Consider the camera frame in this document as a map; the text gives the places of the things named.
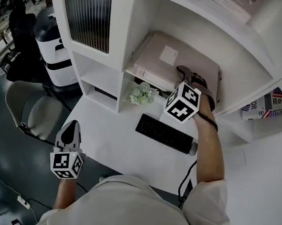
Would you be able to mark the ribbed glass cabinet door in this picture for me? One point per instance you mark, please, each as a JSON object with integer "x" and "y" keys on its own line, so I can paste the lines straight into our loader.
{"x": 89, "y": 16}

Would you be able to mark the beige object box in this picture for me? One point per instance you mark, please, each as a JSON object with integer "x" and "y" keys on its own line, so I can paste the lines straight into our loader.
{"x": 193, "y": 60}

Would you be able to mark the white and black mobile robot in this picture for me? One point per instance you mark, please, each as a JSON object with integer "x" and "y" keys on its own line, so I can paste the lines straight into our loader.
{"x": 54, "y": 48}

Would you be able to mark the grey padded chair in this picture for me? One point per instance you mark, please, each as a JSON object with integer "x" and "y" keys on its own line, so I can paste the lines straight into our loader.
{"x": 38, "y": 114}

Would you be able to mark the person's white shirt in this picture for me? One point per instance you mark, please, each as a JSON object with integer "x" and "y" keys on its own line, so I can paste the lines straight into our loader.
{"x": 131, "y": 210}

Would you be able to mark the white power strip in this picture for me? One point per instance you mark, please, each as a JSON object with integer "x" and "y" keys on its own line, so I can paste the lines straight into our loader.
{"x": 24, "y": 202}

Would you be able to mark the person's right forearm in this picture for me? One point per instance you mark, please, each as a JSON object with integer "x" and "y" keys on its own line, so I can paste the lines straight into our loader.
{"x": 210, "y": 153}

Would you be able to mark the white artificial flower bunch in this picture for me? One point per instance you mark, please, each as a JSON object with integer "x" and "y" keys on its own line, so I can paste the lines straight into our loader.
{"x": 142, "y": 94}

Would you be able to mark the flag print book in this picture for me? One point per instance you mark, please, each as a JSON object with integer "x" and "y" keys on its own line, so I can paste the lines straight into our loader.
{"x": 264, "y": 108}

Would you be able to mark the black keyboard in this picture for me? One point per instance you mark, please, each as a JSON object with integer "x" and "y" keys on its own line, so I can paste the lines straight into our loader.
{"x": 165, "y": 133}

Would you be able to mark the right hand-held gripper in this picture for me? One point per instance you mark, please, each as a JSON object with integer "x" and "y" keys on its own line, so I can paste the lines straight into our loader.
{"x": 183, "y": 103}

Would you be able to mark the grey computer mouse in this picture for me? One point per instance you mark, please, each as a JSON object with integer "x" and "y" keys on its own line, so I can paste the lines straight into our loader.
{"x": 193, "y": 149}

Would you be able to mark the white shelf unit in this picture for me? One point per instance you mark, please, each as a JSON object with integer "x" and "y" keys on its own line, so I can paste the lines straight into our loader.
{"x": 240, "y": 47}

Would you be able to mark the person's left forearm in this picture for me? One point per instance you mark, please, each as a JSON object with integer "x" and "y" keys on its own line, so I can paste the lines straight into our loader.
{"x": 65, "y": 194}

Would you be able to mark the beige cardboard box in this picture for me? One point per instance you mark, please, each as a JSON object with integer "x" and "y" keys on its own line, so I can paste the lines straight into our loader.
{"x": 233, "y": 3}

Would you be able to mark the black office chair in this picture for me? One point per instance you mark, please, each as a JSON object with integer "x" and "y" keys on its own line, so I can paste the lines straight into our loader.
{"x": 21, "y": 49}

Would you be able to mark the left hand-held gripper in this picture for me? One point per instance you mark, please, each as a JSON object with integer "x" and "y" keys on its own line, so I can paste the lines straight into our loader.
{"x": 66, "y": 164}

